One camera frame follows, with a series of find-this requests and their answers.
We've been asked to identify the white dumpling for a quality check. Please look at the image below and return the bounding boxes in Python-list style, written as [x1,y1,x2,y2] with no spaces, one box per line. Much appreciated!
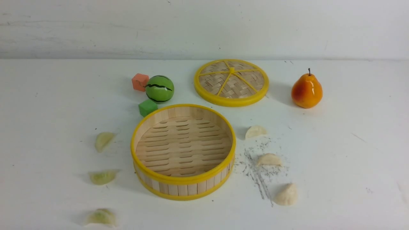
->
[245,125,267,140]
[273,183,298,206]
[256,153,282,166]

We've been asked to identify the green dumpling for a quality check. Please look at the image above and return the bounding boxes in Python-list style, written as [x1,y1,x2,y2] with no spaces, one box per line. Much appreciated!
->
[84,208,117,227]
[94,132,116,153]
[88,169,119,185]

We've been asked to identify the woven bamboo steamer lid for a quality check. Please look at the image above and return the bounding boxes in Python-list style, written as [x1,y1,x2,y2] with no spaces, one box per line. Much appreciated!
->
[193,59,270,107]

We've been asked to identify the bamboo steamer tray yellow rim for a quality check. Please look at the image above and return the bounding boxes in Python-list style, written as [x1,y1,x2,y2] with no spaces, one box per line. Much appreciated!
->
[130,104,236,201]

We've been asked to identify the green toy watermelon ball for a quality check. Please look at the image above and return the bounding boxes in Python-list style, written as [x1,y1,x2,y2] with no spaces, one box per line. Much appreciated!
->
[145,75,175,104]

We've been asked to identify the green foam cube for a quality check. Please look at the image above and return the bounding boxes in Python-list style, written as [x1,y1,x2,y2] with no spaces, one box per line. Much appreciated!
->
[138,99,158,117]

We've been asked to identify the orange foam cube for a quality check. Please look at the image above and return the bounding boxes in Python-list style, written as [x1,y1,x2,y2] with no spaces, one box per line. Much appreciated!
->
[131,73,150,92]

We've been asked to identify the orange toy pear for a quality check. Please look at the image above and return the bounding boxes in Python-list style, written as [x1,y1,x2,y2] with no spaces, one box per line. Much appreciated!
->
[291,68,323,109]

